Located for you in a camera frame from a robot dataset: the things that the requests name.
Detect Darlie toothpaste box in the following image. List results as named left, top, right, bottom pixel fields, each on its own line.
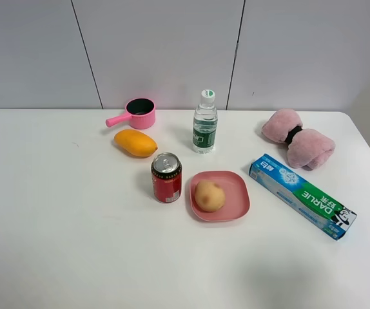
left=249, top=154, right=357, bottom=241

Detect red soda can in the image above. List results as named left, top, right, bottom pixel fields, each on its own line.
left=151, top=152, right=182, bottom=203

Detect clear water bottle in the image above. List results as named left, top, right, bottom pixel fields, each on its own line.
left=192, top=89, right=218, bottom=154

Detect yellow potato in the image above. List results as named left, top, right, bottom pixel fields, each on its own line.
left=194, top=180, right=226, bottom=212

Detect yellow mango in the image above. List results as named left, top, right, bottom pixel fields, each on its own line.
left=113, top=129, right=158, bottom=158

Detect pink square plate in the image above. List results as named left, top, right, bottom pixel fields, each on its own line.
left=190, top=171, right=250, bottom=222

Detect pink toy saucepan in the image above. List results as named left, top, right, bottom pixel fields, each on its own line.
left=105, top=98, right=155, bottom=129

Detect pink plush bow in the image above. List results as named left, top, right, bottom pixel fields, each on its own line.
left=261, top=109, right=336, bottom=170

